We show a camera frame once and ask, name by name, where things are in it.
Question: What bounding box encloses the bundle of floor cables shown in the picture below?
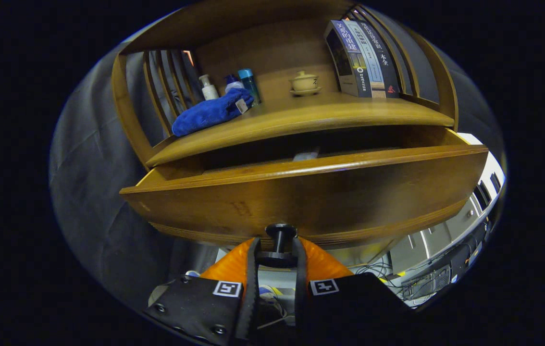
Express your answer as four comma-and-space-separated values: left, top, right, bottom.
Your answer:
354, 262, 400, 289

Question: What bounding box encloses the white bottle with blue cap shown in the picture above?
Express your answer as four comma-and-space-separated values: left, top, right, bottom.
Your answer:
224, 74, 244, 94

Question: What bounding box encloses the book with pale spine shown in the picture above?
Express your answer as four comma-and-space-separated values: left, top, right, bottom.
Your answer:
345, 20, 386, 99

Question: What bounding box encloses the white pump bottle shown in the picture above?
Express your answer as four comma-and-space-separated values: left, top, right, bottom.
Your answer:
198, 74, 220, 101

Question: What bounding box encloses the wooden countertop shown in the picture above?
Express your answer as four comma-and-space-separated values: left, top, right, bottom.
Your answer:
145, 91, 456, 168

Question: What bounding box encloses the black electronic box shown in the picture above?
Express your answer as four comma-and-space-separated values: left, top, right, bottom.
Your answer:
401, 235, 487, 302

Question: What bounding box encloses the wooden cabinet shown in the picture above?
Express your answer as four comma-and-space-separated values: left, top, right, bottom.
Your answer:
111, 0, 460, 169

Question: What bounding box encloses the white side cabinet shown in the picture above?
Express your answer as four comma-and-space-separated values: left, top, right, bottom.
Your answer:
390, 134, 506, 277

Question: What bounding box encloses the blue folded towel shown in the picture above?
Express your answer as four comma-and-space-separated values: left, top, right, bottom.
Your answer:
172, 87, 255, 137

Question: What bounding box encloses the book with black spine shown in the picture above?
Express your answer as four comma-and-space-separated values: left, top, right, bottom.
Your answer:
357, 20, 400, 99

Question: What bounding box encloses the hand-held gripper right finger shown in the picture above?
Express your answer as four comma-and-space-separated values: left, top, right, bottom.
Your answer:
292, 237, 415, 344

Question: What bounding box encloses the white tube with green print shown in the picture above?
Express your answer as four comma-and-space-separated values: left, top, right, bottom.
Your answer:
293, 146, 321, 162

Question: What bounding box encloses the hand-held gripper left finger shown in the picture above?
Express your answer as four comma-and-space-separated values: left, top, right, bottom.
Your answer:
144, 237, 261, 346

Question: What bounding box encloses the teal bottle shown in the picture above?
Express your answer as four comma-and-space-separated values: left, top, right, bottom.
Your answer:
238, 69, 261, 105

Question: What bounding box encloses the book with blue spine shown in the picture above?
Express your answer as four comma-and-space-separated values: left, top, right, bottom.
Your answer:
324, 20, 373, 98

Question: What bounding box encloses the wooden drawer with black knob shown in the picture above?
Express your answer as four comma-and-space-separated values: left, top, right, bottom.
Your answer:
120, 127, 489, 269

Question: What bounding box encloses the beige lidded teacup with saucer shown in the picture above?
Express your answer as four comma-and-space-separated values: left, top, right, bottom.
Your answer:
289, 71, 322, 97

